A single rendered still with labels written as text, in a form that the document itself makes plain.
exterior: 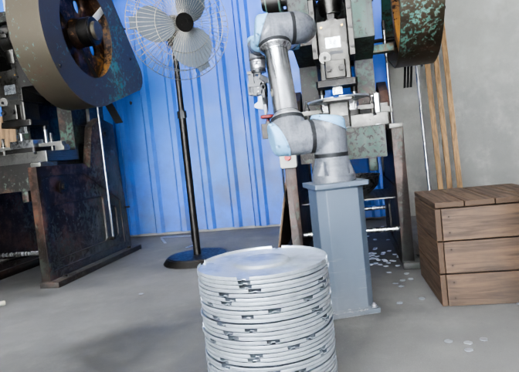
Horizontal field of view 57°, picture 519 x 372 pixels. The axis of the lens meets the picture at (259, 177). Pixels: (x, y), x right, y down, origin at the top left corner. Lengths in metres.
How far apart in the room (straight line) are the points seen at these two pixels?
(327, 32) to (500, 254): 1.29
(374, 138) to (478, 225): 0.71
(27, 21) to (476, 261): 2.17
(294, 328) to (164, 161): 2.98
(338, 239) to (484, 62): 2.40
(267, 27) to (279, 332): 1.12
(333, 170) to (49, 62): 1.54
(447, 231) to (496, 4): 2.42
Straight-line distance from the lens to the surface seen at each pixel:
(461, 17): 3.80
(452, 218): 1.71
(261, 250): 1.22
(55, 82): 2.65
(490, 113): 3.76
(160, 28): 2.69
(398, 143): 2.18
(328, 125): 1.63
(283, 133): 1.60
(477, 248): 1.75
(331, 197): 1.61
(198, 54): 2.76
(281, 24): 1.79
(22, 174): 2.81
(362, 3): 2.43
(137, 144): 3.95
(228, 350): 1.03
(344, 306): 1.69
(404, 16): 2.22
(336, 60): 2.39
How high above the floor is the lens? 0.58
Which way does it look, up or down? 3 degrees down
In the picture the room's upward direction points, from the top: 6 degrees counter-clockwise
